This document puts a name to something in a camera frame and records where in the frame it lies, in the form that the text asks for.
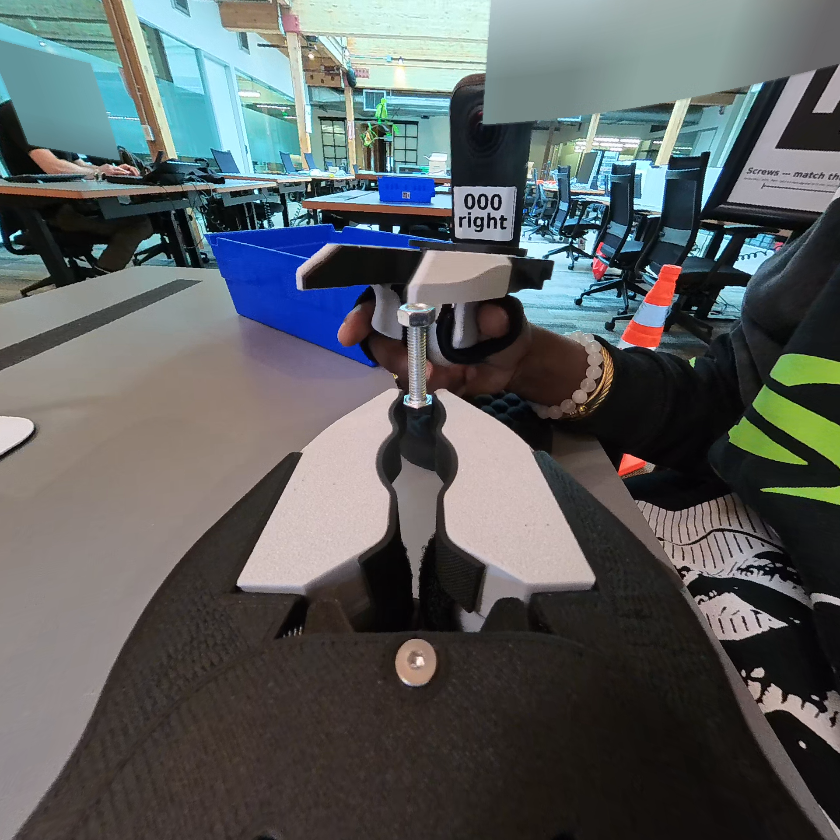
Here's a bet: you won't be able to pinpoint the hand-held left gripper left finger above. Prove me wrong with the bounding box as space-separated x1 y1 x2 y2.
238 390 401 598

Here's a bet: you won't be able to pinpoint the thin steel bolt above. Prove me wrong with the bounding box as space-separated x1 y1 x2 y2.
402 305 434 410

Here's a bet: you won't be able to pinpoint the black hoodie with green print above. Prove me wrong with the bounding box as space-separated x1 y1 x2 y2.
709 197 840 605

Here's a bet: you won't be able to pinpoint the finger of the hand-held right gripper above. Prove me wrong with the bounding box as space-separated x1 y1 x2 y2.
407 250 555 316
296 245 421 296

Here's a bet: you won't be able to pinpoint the green potted plant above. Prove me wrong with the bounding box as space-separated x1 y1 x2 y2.
364 95 397 148

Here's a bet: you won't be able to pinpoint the sign board on white stand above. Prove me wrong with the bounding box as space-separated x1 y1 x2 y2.
0 416 36 460

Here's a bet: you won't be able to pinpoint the black framed instruction sign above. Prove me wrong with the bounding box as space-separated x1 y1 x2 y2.
716 66 840 224

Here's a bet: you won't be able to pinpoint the black and white printed trousers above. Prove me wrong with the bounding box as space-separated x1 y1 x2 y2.
637 499 840 815

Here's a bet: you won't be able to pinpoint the person's right forearm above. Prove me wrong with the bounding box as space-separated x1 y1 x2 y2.
598 315 788 480

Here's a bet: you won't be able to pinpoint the long office desk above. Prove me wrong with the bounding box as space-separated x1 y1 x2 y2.
0 178 277 283

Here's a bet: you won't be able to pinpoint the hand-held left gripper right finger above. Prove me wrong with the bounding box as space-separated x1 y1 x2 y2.
437 390 598 618

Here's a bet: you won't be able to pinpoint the black wrist rest pad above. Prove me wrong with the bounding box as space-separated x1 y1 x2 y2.
479 392 578 454

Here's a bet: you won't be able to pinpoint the brown office desk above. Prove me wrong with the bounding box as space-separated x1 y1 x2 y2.
302 191 454 237

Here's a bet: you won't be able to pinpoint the beaded bracelet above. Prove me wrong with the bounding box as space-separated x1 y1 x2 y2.
532 331 615 421

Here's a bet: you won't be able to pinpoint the blue plastic bin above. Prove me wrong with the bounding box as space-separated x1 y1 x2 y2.
378 175 437 206
206 226 421 366

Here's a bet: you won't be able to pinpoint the person's right hand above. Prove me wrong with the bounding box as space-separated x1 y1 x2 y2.
338 289 585 405

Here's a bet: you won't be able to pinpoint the orange traffic cone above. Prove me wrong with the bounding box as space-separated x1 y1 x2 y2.
620 263 683 350

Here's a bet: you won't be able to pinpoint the black office chair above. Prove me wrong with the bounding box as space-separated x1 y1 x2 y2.
578 155 710 329

